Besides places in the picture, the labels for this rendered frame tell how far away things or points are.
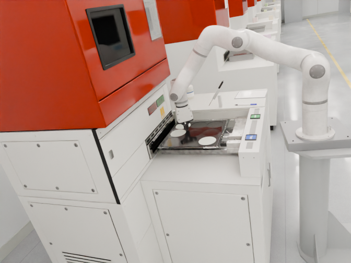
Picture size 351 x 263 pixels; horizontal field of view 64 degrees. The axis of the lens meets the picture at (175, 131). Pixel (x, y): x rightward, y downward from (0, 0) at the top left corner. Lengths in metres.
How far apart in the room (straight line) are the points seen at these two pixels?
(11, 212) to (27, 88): 1.69
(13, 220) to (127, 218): 1.61
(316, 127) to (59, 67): 1.25
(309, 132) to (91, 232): 1.29
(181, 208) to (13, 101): 0.97
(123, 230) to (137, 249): 0.14
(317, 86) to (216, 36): 0.55
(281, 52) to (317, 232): 1.11
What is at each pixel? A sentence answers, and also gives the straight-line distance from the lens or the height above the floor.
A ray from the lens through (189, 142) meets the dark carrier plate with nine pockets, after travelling 1.62.
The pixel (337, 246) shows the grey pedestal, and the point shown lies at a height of 0.04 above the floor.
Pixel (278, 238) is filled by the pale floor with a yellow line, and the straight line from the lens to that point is 2.26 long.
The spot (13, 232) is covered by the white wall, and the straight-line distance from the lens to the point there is 2.94.
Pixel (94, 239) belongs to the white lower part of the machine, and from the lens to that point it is 1.71.
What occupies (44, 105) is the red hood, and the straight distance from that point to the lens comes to 1.35.
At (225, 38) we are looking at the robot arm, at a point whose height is 1.43.
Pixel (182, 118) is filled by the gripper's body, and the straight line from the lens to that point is 1.71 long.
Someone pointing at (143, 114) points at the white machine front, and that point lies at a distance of 1.59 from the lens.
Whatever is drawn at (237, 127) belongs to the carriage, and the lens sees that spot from 1.76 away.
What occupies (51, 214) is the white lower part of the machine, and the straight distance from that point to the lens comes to 1.78.
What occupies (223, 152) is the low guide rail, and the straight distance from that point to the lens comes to 1.60.
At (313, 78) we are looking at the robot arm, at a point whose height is 1.21.
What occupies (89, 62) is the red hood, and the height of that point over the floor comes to 1.49.
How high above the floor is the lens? 1.63
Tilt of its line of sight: 24 degrees down
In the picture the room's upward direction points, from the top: 12 degrees counter-clockwise
